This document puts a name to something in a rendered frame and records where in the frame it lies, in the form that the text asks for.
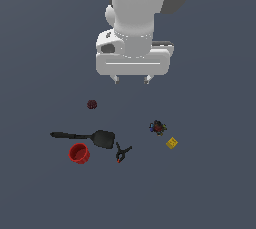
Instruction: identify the small yellow box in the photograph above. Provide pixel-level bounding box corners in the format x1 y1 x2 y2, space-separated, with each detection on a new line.
165 136 179 150

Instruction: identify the red cup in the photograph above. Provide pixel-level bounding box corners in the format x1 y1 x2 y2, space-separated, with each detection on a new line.
68 142 91 165

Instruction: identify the black spring clamp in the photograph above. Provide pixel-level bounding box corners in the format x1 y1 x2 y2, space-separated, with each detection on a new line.
115 141 133 164

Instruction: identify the dark red berry ball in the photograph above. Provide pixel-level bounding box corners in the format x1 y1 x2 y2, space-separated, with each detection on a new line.
86 99 98 110

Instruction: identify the black spatula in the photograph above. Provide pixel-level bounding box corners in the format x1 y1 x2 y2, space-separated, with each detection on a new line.
49 129 116 150

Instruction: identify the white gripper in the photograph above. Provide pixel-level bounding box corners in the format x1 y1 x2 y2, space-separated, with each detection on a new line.
95 28 175 85

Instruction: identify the multicoloured small toy cluster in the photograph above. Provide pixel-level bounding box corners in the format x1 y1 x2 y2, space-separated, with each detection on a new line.
148 119 168 137

